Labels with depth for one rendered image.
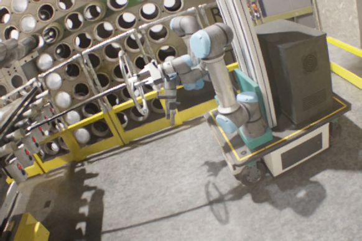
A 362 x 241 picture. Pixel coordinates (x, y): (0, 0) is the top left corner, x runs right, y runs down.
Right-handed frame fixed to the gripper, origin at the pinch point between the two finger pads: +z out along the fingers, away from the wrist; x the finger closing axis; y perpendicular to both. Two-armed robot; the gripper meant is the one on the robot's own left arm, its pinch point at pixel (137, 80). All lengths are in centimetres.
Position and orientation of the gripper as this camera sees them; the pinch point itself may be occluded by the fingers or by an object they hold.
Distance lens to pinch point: 158.5
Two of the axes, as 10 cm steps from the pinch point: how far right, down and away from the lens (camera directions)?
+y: -2.4, -4.5, -8.6
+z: -9.3, 3.5, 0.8
